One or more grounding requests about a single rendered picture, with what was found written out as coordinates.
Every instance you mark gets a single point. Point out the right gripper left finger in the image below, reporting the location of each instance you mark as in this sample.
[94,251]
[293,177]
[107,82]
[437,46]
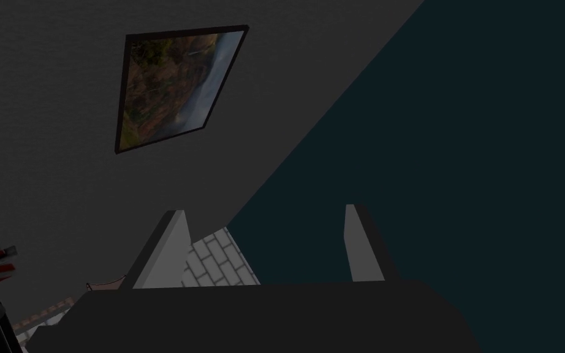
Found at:
[165,257]

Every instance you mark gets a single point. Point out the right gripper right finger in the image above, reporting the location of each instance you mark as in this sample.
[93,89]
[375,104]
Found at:
[365,257]

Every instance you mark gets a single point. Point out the framed landscape picture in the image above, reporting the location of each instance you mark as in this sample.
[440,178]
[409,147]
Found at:
[177,88]

